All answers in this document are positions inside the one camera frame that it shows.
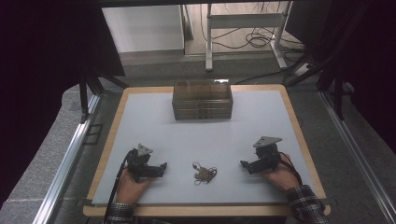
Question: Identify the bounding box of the bundle of black floor cables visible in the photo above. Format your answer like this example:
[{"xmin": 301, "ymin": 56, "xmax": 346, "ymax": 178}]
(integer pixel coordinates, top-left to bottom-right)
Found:
[{"xmin": 200, "ymin": 2, "xmax": 305, "ymax": 54}]

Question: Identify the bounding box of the black metal stand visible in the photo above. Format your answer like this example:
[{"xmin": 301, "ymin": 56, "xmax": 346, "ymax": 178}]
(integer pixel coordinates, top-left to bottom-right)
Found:
[{"xmin": 285, "ymin": 43, "xmax": 347, "ymax": 121}]

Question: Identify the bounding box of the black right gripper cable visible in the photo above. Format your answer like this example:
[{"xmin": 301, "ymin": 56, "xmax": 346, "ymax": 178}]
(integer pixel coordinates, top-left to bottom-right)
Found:
[{"xmin": 277, "ymin": 151, "xmax": 304, "ymax": 187}]

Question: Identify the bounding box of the person's right hand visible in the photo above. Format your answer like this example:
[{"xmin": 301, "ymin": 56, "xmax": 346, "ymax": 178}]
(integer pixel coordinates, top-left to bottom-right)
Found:
[{"xmin": 261, "ymin": 153, "xmax": 302, "ymax": 191}]

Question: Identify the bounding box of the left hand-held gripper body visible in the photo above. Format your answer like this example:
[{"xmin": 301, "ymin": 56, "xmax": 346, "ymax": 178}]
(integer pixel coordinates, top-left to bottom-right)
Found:
[{"xmin": 125, "ymin": 143, "xmax": 161, "ymax": 183}]

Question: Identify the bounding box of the white metal desk frame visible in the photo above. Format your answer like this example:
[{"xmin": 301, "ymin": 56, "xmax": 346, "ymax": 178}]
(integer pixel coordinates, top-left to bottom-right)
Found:
[{"xmin": 205, "ymin": 1, "xmax": 294, "ymax": 72}]

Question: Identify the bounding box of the black tripod stand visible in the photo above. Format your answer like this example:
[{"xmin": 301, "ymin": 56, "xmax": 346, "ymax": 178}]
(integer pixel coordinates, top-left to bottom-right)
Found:
[{"xmin": 78, "ymin": 65, "xmax": 131, "ymax": 123}]

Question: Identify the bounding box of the white power strip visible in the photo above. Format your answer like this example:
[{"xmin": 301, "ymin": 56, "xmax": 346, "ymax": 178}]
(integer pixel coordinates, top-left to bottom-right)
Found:
[{"xmin": 293, "ymin": 63, "xmax": 313, "ymax": 77}]

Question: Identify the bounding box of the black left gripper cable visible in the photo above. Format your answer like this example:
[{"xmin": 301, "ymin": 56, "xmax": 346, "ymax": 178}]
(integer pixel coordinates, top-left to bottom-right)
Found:
[{"xmin": 103, "ymin": 154, "xmax": 129, "ymax": 224}]

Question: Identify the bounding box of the person's left hand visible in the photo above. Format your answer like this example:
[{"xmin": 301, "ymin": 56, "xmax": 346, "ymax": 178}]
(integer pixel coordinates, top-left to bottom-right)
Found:
[{"xmin": 116, "ymin": 169, "xmax": 154, "ymax": 206}]

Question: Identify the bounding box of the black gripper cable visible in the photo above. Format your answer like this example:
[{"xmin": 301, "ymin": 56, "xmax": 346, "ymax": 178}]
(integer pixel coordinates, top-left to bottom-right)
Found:
[
  {"xmin": 103, "ymin": 154, "xmax": 129, "ymax": 224},
  {"xmin": 277, "ymin": 151, "xmax": 304, "ymax": 187}
]

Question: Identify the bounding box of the aluminium rail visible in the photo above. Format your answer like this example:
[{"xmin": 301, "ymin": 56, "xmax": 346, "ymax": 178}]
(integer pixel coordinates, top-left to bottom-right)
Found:
[
  {"xmin": 318, "ymin": 91, "xmax": 396, "ymax": 224},
  {"xmin": 32, "ymin": 94, "xmax": 103, "ymax": 224}
]

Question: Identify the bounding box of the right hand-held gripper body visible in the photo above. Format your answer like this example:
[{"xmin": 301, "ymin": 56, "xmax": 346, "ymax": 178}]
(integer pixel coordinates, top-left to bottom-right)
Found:
[{"xmin": 252, "ymin": 135, "xmax": 283, "ymax": 173}]

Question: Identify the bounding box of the black floor cable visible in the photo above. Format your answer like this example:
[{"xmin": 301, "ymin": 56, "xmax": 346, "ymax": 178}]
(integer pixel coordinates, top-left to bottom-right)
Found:
[{"xmin": 234, "ymin": 68, "xmax": 297, "ymax": 86}]

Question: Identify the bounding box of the white cabinet panel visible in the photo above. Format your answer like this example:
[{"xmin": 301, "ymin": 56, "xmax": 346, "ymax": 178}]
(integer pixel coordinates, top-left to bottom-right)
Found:
[{"xmin": 101, "ymin": 4, "xmax": 186, "ymax": 54}]

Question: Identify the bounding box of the dark curtain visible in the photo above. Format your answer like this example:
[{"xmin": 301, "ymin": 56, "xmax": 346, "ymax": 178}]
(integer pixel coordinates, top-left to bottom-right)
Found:
[
  {"xmin": 285, "ymin": 0, "xmax": 396, "ymax": 154},
  {"xmin": 0, "ymin": 0, "xmax": 126, "ymax": 207}
]

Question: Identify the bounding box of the transparent brown drawer box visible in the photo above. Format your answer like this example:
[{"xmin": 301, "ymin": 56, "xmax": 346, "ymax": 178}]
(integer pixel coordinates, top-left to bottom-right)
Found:
[{"xmin": 171, "ymin": 78, "xmax": 234, "ymax": 121}]

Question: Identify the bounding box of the transparent brown drawer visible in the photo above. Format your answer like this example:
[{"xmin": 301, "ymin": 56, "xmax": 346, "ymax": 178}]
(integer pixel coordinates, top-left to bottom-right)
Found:
[{"xmin": 173, "ymin": 99, "xmax": 233, "ymax": 110}]

